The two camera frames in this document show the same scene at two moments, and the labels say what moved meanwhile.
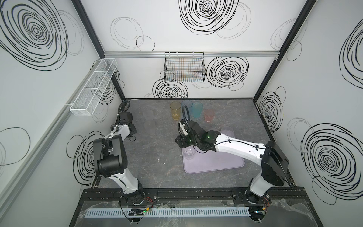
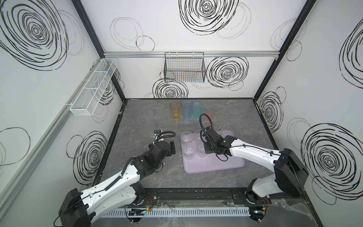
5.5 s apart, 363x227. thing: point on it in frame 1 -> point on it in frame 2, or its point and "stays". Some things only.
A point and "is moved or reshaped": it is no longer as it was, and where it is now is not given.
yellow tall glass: (175, 107) stays
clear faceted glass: (228, 131) stays
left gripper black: (125, 117) -> (171, 147)
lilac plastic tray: (195, 161) stays
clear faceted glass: (189, 152) stays
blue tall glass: (189, 103) is moved or reshaped
